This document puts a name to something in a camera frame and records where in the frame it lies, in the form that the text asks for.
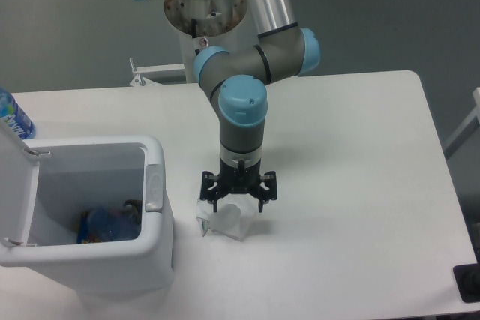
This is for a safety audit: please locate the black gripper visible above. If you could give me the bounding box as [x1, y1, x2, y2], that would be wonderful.
[200, 160, 278, 212]

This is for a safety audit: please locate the white paper wrapper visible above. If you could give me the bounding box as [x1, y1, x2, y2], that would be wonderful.
[196, 194, 258, 241]

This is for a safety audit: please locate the clear plastic water bottle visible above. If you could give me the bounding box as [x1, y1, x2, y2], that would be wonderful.
[86, 207, 142, 242]

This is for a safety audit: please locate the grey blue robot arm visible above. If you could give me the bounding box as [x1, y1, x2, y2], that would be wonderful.
[164, 0, 320, 206]

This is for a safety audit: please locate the white plastic trash can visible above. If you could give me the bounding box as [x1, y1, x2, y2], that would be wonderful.
[1, 124, 174, 293]

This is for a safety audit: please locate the blue snack wrapper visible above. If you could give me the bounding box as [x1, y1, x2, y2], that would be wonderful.
[76, 211, 99, 244]

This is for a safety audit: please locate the blue labelled bottle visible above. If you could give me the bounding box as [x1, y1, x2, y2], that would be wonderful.
[1, 88, 35, 139]

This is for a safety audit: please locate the black table clamp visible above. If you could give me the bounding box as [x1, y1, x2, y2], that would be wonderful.
[453, 263, 479, 304]

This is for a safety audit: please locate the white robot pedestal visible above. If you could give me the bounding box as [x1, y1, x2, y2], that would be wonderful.
[163, 0, 248, 82]

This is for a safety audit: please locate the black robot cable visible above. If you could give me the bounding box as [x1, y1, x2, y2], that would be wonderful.
[190, 18, 206, 61]

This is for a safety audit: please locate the white frame at right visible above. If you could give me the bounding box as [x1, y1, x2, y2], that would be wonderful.
[443, 88, 479, 159]

